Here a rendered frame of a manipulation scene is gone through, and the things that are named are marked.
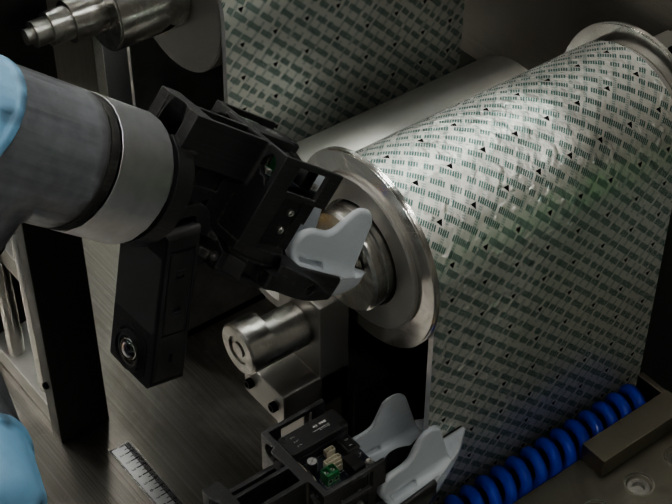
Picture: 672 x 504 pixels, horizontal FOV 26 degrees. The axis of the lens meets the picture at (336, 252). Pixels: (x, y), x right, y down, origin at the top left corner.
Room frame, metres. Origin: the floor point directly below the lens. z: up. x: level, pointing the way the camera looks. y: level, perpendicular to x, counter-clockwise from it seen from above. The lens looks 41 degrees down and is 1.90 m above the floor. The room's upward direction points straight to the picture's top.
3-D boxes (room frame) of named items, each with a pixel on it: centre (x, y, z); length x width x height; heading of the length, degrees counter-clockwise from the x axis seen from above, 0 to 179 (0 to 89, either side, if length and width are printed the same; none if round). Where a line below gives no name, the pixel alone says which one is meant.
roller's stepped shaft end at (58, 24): (0.90, 0.20, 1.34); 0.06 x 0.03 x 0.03; 128
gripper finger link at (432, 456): (0.68, -0.06, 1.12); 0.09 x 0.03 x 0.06; 127
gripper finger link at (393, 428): (0.71, -0.04, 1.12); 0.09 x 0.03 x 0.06; 129
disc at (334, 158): (0.75, -0.02, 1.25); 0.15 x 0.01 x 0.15; 38
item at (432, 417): (0.78, -0.16, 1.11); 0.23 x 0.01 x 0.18; 128
